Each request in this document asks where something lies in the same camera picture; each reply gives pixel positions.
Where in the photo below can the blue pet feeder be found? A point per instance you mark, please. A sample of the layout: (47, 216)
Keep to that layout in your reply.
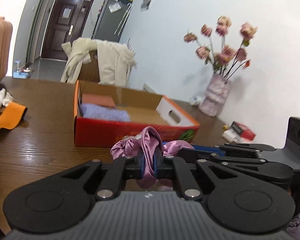
(19, 71)

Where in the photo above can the white panel against wall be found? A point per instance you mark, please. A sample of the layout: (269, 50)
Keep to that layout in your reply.
(147, 88)

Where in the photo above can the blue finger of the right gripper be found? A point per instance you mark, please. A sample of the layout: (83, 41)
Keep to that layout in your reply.
(202, 154)
(206, 148)

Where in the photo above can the lavender knitted cloth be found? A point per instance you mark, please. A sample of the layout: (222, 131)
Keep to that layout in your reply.
(92, 111)

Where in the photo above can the grey refrigerator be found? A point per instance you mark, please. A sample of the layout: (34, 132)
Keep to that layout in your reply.
(111, 20)

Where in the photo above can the red black small box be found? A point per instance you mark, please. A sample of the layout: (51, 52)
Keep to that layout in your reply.
(243, 131)

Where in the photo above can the wall poster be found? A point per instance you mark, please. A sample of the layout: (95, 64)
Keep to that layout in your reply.
(146, 5)

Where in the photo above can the wooden chair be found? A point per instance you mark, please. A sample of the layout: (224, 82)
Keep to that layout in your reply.
(90, 71)

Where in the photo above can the red orange cardboard box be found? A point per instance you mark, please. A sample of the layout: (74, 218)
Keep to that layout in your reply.
(144, 109)

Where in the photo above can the pink textured vase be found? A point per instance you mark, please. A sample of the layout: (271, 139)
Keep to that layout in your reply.
(216, 95)

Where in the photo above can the small white medicine bottle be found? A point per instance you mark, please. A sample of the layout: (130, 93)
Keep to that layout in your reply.
(195, 100)

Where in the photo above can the beige jacket on chair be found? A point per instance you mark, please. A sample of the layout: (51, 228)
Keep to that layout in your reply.
(115, 60)

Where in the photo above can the rust brown felt cloth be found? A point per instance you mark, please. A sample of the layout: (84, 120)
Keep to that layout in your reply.
(101, 100)

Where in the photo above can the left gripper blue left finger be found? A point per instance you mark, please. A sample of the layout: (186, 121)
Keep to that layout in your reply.
(140, 164)

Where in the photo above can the dried pink roses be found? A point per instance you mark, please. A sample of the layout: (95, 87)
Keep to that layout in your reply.
(228, 60)

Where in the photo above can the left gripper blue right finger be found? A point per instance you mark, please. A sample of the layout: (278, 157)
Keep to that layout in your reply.
(158, 163)

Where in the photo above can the pink satin scrunchie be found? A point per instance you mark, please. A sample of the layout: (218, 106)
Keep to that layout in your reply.
(148, 141)

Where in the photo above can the dark brown door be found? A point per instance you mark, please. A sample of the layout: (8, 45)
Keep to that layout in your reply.
(66, 24)

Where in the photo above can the white charger plug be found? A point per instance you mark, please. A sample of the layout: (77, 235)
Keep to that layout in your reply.
(231, 136)

